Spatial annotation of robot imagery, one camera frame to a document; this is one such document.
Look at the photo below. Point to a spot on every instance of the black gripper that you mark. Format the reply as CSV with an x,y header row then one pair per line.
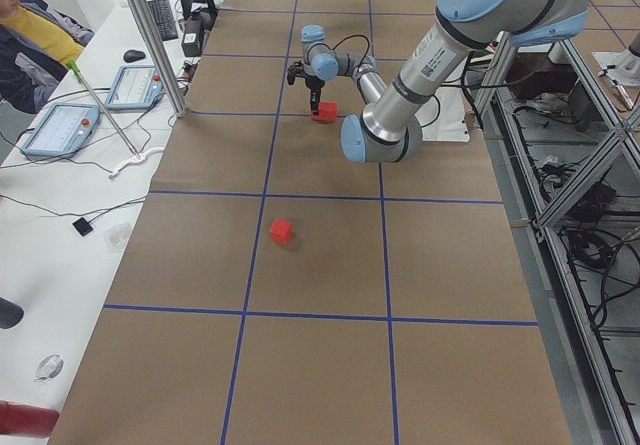
x,y
313,83

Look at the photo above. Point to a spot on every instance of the red block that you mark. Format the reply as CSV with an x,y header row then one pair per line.
x,y
326,112
281,231

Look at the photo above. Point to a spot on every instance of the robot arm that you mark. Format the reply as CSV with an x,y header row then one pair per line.
x,y
387,130

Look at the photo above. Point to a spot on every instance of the black keyboard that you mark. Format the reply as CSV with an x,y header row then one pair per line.
x,y
162,14

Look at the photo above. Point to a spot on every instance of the right teach pendant tablet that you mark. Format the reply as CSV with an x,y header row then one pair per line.
x,y
135,87

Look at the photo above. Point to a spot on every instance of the teach pendant tablet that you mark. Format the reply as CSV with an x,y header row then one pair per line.
x,y
63,130
135,87

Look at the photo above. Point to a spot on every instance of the black computer mouse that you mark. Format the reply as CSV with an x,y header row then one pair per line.
x,y
133,55

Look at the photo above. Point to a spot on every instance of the brown paper table mat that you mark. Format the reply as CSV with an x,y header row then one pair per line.
x,y
397,313

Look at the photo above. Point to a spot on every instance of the left teach pendant tablet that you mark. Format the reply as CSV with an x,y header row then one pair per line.
x,y
63,130

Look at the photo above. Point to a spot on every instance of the seated person yellow shirt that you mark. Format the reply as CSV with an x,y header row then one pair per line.
x,y
37,43

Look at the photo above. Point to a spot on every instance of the red cylinder object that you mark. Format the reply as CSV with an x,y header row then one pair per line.
x,y
27,421

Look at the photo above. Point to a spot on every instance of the aluminium frame post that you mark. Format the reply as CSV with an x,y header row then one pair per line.
x,y
152,39

